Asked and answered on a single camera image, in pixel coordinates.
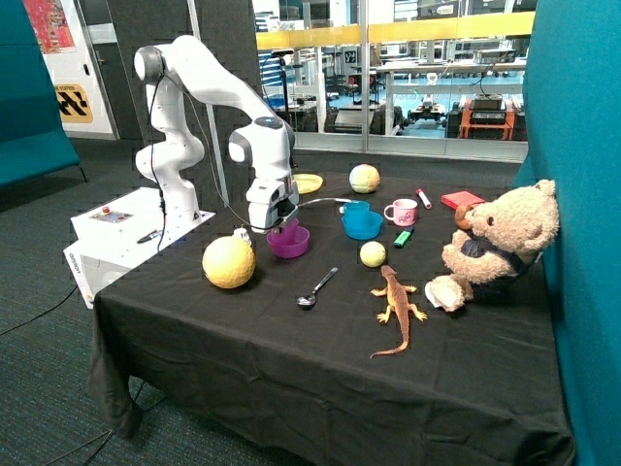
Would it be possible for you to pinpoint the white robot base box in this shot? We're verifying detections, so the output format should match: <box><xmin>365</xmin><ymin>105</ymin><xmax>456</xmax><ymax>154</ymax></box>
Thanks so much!
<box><xmin>64</xmin><ymin>187</ymin><xmax>213</xmax><ymax>309</ymax></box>

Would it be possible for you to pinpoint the teal partition wall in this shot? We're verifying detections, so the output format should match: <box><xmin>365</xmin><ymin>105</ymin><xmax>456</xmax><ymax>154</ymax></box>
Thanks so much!
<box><xmin>515</xmin><ymin>1</ymin><xmax>620</xmax><ymax>465</ymax></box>

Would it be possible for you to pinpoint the metal spoon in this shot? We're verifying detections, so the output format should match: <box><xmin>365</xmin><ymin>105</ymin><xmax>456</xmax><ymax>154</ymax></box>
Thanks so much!
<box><xmin>296</xmin><ymin>267</ymin><xmax>339</xmax><ymax>311</ymax></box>

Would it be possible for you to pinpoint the green highlighter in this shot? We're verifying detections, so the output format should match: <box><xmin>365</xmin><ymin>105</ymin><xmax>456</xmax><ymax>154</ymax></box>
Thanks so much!
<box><xmin>393</xmin><ymin>225</ymin><xmax>415</xmax><ymax>249</ymax></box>

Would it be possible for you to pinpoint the purple plastic bowl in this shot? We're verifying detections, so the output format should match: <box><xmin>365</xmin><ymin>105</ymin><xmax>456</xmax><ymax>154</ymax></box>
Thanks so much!
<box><xmin>267</xmin><ymin>225</ymin><xmax>310</xmax><ymax>259</ymax></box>

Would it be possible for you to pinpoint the beige teddy bear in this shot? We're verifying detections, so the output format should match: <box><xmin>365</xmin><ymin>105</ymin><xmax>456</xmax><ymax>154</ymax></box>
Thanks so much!
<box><xmin>425</xmin><ymin>180</ymin><xmax>560</xmax><ymax>312</ymax></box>

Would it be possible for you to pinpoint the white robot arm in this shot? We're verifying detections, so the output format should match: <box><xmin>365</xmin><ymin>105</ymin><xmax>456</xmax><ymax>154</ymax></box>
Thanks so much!
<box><xmin>134</xmin><ymin>35</ymin><xmax>299</xmax><ymax>233</ymax></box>

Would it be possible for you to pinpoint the yellow plastic plate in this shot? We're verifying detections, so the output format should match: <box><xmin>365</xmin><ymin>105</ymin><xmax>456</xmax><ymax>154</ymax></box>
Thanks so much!
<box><xmin>293</xmin><ymin>174</ymin><xmax>324</xmax><ymax>194</ymax></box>

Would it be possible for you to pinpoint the pastel multicolour ball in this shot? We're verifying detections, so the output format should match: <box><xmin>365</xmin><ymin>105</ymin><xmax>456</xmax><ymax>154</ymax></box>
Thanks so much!
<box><xmin>348</xmin><ymin>164</ymin><xmax>381</xmax><ymax>194</ymax></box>

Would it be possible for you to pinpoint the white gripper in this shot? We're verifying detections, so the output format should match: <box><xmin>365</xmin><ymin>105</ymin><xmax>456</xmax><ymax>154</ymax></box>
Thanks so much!
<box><xmin>246</xmin><ymin>177</ymin><xmax>299</xmax><ymax>235</ymax></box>

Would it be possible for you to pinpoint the black tablecloth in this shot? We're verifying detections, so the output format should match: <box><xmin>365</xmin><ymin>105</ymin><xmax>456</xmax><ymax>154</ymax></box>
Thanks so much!
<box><xmin>90</xmin><ymin>202</ymin><xmax>575</xmax><ymax>465</ymax></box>

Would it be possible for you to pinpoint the metal spatula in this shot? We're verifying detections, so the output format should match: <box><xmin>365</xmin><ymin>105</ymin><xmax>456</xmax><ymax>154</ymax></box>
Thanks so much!
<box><xmin>298</xmin><ymin>197</ymin><xmax>357</xmax><ymax>209</ymax></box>

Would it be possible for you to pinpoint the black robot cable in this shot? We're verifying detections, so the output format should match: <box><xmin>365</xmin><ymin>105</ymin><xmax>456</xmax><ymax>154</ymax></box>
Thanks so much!
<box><xmin>147</xmin><ymin>72</ymin><xmax>273</xmax><ymax>253</ymax></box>

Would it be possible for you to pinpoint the blue plastic cup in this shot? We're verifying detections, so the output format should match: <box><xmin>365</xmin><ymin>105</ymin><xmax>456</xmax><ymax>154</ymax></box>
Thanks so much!
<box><xmin>343</xmin><ymin>200</ymin><xmax>370</xmax><ymax>219</ymax></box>

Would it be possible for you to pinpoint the blue plastic bowl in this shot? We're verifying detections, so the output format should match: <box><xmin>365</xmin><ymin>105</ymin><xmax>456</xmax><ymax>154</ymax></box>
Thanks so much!
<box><xmin>342</xmin><ymin>211</ymin><xmax>383</xmax><ymax>241</ymax></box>

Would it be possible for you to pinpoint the red box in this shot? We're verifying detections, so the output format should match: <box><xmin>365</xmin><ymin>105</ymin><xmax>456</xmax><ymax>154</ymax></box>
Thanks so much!
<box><xmin>441</xmin><ymin>190</ymin><xmax>485</xmax><ymax>210</ymax></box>

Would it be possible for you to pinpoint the large yellow ball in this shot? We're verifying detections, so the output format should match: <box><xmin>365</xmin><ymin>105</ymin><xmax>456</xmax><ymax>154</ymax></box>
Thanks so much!
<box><xmin>202</xmin><ymin>236</ymin><xmax>256</xmax><ymax>289</ymax></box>

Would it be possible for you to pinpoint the black camera stand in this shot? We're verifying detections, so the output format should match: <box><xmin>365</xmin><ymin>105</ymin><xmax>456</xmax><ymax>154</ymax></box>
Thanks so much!
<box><xmin>271</xmin><ymin>48</ymin><xmax>294</xmax><ymax>123</ymax></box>

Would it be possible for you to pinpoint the red white marker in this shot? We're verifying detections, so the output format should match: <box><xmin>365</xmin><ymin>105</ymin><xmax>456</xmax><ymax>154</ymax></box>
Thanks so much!
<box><xmin>416</xmin><ymin>188</ymin><xmax>432</xmax><ymax>210</ymax></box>

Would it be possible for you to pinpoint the small yellow ball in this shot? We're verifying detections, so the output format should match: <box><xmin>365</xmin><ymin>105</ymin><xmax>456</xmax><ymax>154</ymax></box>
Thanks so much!
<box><xmin>359</xmin><ymin>241</ymin><xmax>386</xmax><ymax>268</ymax></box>

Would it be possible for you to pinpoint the teal sofa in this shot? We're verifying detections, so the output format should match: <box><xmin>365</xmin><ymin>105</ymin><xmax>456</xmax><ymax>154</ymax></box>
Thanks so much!
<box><xmin>0</xmin><ymin>1</ymin><xmax>81</xmax><ymax>187</ymax></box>

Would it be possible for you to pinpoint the purple plastic cup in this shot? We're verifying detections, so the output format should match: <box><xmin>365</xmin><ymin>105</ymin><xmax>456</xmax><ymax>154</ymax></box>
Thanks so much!
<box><xmin>277</xmin><ymin>217</ymin><xmax>299</xmax><ymax>246</ymax></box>

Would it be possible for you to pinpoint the pink printed mug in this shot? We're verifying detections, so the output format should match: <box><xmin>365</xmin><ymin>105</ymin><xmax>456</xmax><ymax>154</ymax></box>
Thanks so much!
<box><xmin>383</xmin><ymin>199</ymin><xmax>418</xmax><ymax>227</ymax></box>

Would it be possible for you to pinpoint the small white bottle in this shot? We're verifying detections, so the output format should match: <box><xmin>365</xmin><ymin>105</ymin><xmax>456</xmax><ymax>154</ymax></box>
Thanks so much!
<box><xmin>233</xmin><ymin>226</ymin><xmax>252</xmax><ymax>247</ymax></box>

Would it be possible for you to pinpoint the orange toy lizard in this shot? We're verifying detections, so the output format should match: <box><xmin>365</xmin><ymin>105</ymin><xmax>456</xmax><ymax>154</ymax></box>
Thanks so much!
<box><xmin>370</xmin><ymin>265</ymin><xmax>428</xmax><ymax>358</ymax></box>

